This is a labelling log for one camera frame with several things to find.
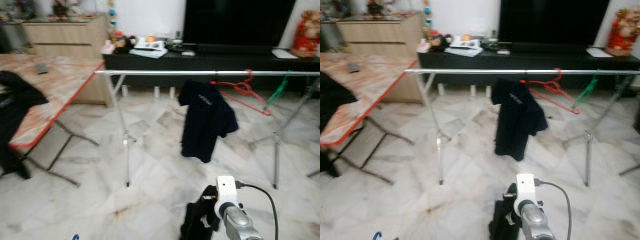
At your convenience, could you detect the steel clothes rack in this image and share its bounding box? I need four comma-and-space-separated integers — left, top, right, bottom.
94, 69, 321, 190
404, 67, 640, 188

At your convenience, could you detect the green plastic hanger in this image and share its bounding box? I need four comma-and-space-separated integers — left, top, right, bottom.
265, 71, 292, 108
574, 70, 601, 106

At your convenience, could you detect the red laughing Buddha statue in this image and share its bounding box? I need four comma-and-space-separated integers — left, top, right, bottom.
606, 7, 640, 57
291, 10, 321, 58

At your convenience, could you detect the black logo T-shirt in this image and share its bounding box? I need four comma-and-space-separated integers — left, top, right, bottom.
179, 185, 222, 240
0, 70, 49, 180
320, 75, 351, 178
488, 182, 522, 240

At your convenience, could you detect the glass display cabinet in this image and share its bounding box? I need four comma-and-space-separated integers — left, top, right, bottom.
0, 0, 31, 55
320, 0, 346, 51

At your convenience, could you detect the black television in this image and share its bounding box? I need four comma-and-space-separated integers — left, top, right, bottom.
498, 0, 612, 45
183, 0, 297, 47

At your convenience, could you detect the black TV console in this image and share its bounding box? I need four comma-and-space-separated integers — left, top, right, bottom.
418, 46, 640, 97
103, 47, 321, 99

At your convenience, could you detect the navy text T-shirt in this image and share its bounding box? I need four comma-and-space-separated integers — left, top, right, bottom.
490, 76, 549, 162
178, 78, 240, 164

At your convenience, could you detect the light wood cabinet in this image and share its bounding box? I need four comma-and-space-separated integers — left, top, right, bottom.
336, 12, 425, 104
22, 14, 112, 107

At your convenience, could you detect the red plastic hanger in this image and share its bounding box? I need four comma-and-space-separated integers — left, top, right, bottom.
210, 69, 273, 117
520, 68, 582, 115

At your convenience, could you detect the black soundbar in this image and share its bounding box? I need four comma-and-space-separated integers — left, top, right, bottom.
197, 44, 273, 55
512, 42, 588, 53

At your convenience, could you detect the stack of white papers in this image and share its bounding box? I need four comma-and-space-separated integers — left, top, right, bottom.
129, 41, 169, 59
444, 39, 484, 57

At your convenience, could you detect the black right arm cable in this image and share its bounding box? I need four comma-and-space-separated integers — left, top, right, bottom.
534, 178, 573, 240
235, 181, 279, 240

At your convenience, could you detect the marble folding table red edge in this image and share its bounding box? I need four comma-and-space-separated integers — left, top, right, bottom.
320, 52, 419, 185
0, 54, 106, 187

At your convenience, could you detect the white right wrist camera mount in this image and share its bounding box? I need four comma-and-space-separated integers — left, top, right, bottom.
215, 175, 237, 207
515, 173, 537, 205

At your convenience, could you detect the white paper sheet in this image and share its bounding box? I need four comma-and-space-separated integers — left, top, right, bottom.
272, 48, 299, 60
586, 47, 614, 58

